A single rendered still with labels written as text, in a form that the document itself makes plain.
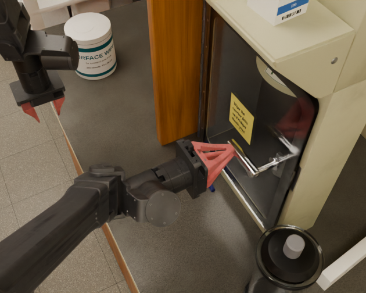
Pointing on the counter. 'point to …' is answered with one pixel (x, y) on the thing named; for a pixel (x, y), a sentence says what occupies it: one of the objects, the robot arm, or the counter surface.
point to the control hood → (295, 42)
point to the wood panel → (175, 65)
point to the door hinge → (201, 64)
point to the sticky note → (241, 118)
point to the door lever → (253, 171)
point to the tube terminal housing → (335, 117)
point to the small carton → (278, 9)
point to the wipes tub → (93, 45)
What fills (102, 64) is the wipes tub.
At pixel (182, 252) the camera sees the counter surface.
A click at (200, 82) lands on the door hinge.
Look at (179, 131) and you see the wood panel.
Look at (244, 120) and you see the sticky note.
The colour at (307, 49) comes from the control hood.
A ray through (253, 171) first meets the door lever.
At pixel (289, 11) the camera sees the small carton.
